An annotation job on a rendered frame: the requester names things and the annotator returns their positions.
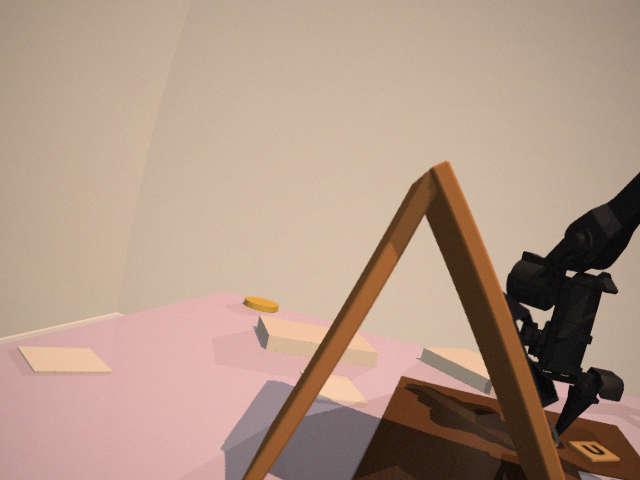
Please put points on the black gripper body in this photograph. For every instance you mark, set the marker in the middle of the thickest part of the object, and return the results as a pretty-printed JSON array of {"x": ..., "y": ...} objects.
[{"x": 562, "y": 353}]

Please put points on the orange letter tile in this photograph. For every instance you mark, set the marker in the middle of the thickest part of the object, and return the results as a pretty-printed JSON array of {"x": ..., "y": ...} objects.
[{"x": 593, "y": 451}]

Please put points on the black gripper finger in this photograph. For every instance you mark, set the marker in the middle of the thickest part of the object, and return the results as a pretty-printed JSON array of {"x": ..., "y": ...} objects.
[{"x": 576, "y": 404}]

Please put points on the cream flat rectangular tile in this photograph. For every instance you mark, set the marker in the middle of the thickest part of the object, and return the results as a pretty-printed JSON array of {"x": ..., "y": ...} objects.
[
  {"x": 461, "y": 364},
  {"x": 304, "y": 339}
]

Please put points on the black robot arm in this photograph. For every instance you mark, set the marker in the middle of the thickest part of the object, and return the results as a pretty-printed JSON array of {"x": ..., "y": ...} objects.
[{"x": 594, "y": 241}]

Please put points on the orange flat disc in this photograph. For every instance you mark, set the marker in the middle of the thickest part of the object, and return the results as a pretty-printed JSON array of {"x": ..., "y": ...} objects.
[{"x": 261, "y": 304}]

